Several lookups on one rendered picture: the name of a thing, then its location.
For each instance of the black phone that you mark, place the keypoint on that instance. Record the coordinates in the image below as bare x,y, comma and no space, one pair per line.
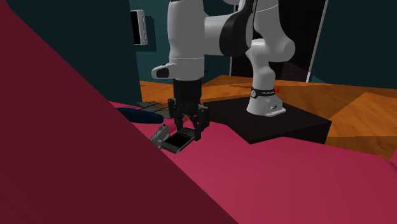
178,141

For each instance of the grey angular object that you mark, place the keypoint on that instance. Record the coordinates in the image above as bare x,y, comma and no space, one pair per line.
158,136

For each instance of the white framed wall panel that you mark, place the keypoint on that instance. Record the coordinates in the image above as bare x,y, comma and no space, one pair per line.
138,28

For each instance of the black robot stand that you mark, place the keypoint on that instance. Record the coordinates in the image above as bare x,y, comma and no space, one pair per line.
273,125

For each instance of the dark blue cushion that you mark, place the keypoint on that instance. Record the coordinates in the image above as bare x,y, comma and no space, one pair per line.
141,115

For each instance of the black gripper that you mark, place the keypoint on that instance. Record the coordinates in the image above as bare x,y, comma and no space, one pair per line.
187,93

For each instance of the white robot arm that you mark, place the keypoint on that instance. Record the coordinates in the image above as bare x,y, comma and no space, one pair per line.
186,37

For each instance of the dark door with white frame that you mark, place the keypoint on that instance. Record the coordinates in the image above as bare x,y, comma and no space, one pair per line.
302,28

